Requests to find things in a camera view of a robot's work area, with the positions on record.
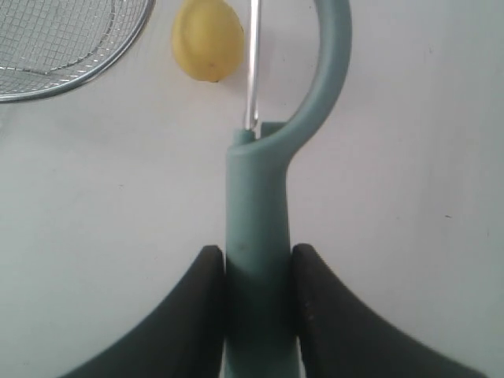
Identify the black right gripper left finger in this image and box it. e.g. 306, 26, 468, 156
68, 246, 225, 378

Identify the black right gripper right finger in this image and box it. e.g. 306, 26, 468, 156
291, 243, 483, 377

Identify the teal vegetable peeler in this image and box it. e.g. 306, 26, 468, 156
224, 1, 352, 377

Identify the yellow lemon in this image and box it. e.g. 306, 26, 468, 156
171, 1, 245, 83

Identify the metal wire mesh basket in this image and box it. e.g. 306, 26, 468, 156
1, 0, 155, 104

